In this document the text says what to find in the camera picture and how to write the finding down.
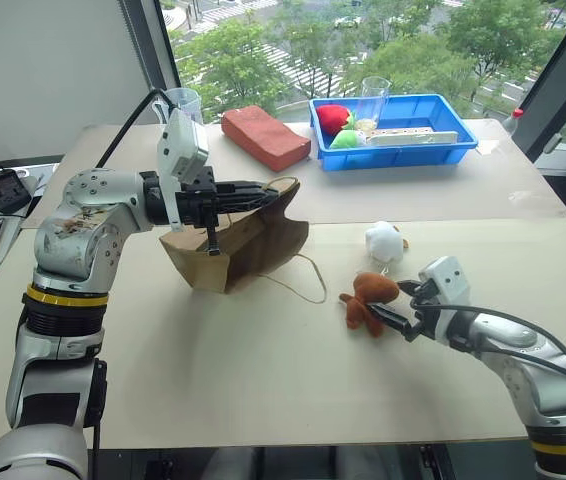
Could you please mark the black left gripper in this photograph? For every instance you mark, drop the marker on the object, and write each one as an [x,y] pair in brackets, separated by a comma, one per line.
[195,200]

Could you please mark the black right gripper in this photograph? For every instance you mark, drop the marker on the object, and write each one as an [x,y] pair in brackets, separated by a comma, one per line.
[425,305]

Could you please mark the brown plush toy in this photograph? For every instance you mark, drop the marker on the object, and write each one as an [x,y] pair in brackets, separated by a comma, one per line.
[370,292]

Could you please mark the brown paper bag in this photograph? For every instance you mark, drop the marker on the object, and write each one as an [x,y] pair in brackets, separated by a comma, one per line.
[258,240]

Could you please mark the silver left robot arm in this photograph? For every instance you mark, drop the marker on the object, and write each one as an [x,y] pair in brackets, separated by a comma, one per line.
[80,235]

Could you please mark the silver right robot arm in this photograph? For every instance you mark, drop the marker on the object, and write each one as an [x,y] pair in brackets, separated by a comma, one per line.
[538,385]

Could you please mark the white plush toy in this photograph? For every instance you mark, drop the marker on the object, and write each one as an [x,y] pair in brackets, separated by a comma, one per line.
[385,242]

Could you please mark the green plush toy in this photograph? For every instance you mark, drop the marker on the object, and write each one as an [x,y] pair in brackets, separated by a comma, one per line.
[345,140]

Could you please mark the red plush toy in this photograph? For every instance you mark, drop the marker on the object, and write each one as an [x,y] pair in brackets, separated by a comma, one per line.
[332,117]

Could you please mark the red brick block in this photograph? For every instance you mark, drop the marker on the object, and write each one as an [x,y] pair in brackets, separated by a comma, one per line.
[265,136]

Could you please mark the clear measuring jug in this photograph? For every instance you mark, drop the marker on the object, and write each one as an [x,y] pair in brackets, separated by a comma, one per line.
[188,102]

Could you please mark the blue plastic tray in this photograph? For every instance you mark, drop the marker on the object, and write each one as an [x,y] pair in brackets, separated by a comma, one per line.
[413,150]

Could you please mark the clear plastic cup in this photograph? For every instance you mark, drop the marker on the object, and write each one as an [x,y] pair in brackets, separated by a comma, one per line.
[374,100]

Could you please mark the white power strip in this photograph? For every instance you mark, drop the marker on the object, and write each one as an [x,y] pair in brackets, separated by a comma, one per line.
[413,136]

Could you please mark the red-capped plastic bottle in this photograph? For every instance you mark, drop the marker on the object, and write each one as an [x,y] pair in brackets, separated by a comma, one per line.
[512,122]

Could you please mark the black electronic device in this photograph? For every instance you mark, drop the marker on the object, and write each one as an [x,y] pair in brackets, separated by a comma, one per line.
[8,190]

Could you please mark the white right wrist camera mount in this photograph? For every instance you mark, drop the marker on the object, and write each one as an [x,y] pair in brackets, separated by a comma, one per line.
[448,280]

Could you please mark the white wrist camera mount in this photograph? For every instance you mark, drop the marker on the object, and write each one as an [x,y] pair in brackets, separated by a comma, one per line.
[183,145]
[448,280]

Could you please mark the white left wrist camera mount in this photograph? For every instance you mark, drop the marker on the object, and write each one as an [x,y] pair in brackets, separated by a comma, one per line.
[183,145]

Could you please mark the dark window frame post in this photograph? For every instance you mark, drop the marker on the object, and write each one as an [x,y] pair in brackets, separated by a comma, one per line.
[563,75]
[150,40]

